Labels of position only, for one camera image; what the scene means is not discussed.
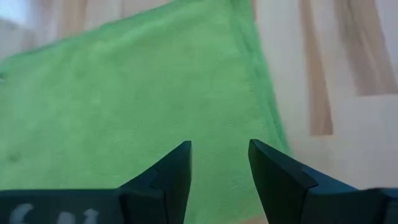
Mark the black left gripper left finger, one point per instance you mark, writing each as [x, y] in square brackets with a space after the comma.
[140, 205]

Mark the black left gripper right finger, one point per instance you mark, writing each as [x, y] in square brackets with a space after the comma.
[311, 205]

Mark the green microfiber towel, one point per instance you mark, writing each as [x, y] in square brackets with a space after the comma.
[124, 93]

